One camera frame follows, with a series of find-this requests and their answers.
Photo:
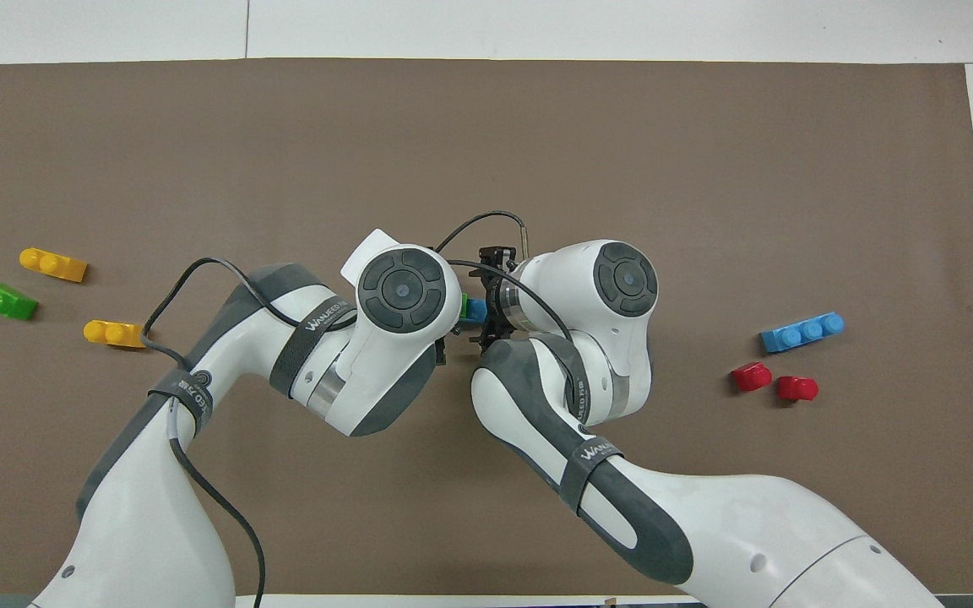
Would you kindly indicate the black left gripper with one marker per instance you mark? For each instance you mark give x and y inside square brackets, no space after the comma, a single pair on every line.
[442,350]

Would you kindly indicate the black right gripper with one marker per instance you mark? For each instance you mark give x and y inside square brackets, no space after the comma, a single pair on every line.
[493,257]

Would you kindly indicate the blue three-stud toy block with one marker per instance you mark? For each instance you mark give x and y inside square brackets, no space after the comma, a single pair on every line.
[801,332]
[476,310]

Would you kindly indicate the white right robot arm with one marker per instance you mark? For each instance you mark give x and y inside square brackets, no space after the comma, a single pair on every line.
[622,498]

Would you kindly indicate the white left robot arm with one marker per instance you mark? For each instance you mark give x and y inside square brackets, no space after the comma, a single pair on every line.
[165,473]

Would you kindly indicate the red toy block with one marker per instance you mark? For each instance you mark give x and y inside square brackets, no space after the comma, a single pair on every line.
[796,388]
[751,377]

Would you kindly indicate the yellow two-stud toy block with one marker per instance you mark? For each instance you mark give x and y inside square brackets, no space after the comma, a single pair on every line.
[115,333]
[54,265]

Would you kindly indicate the brown table mat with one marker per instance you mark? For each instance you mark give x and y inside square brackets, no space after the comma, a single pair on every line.
[486,135]

